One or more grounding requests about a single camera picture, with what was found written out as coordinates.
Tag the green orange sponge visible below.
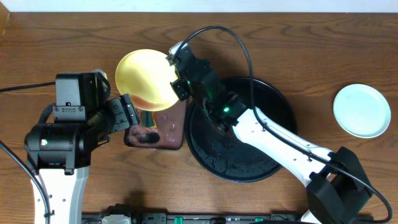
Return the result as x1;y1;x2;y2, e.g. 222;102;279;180
141;111;156;128

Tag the black rectangular water tray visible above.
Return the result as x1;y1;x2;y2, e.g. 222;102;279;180
124;100;187;150

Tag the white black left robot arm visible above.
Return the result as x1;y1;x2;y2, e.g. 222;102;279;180
24;69;139;223

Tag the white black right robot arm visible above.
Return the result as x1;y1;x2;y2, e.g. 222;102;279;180
167;42;375;223

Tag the light green plate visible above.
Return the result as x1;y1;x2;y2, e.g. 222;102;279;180
333;84;391;139

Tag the yellow plate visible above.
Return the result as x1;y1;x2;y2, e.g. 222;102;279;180
115;49;178;111

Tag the black round tray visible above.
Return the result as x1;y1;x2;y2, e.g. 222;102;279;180
185;78;298;182

